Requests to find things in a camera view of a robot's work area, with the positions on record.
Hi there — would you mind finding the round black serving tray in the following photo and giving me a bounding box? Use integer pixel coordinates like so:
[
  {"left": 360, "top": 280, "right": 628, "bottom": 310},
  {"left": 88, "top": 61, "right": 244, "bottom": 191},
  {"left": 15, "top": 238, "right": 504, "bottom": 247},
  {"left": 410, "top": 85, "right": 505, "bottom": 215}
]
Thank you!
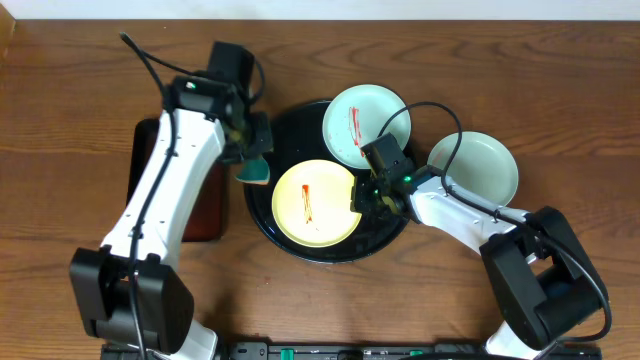
[{"left": 244, "top": 100, "right": 409, "bottom": 264}]

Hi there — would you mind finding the black rectangular water tray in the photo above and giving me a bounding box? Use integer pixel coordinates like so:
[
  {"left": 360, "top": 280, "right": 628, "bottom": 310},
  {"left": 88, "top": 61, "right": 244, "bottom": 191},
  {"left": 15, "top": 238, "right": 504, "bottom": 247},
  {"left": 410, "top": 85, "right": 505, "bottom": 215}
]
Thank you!
[{"left": 126, "top": 118, "right": 227, "bottom": 242}]

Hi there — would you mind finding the yellow plate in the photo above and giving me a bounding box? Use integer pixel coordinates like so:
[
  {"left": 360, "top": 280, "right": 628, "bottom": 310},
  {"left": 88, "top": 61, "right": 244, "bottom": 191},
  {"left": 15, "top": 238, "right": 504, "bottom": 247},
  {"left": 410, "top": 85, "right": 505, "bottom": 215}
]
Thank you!
[{"left": 271, "top": 159, "right": 362, "bottom": 248}]

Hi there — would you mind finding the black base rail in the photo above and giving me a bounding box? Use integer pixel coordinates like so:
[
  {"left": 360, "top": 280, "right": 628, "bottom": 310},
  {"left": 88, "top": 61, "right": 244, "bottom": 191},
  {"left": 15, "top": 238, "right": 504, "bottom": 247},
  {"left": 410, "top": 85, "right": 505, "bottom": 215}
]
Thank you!
[{"left": 100, "top": 342, "right": 603, "bottom": 360}]

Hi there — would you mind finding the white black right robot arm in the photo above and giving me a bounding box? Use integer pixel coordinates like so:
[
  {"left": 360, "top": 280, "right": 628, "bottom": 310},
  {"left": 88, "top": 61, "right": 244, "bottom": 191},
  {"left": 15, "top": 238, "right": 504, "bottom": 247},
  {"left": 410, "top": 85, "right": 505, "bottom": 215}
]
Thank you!
[{"left": 351, "top": 165, "right": 612, "bottom": 359}]

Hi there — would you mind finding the mint green plate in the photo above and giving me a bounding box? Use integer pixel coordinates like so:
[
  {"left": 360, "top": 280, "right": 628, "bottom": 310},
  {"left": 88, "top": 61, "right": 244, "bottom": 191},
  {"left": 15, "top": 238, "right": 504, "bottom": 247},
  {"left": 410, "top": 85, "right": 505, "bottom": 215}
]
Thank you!
[
  {"left": 447, "top": 131, "right": 519, "bottom": 206},
  {"left": 322, "top": 84, "right": 405, "bottom": 169}
]

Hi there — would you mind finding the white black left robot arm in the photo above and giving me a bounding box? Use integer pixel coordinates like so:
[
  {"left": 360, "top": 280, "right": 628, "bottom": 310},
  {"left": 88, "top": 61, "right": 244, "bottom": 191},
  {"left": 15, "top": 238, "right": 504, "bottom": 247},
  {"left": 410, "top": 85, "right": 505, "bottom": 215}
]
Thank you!
[{"left": 70, "top": 76, "right": 271, "bottom": 359}]

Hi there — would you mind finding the green scrubbing sponge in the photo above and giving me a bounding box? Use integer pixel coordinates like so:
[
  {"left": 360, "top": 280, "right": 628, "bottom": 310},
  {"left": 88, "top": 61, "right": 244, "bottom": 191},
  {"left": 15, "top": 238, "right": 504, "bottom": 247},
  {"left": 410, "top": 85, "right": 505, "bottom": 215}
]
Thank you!
[{"left": 235, "top": 155, "right": 271, "bottom": 185}]

